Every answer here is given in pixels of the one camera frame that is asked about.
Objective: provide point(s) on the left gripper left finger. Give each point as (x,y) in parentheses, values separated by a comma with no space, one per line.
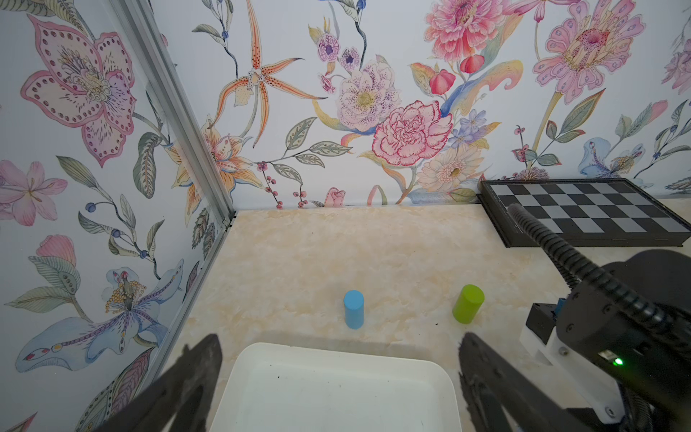
(180,399)

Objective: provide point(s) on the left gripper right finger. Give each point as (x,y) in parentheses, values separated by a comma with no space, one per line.
(495,392)

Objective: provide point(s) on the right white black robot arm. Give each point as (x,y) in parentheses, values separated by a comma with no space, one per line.
(621,336)

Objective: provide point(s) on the left white storage tray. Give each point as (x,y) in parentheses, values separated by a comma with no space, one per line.
(281,388)

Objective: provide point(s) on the small green cylinder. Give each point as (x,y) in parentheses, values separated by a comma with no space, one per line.
(468,303)

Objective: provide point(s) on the small blue cylinder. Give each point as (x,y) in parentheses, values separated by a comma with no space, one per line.
(354,309)

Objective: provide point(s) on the black white checkerboard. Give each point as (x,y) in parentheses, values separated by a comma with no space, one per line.
(586,213)

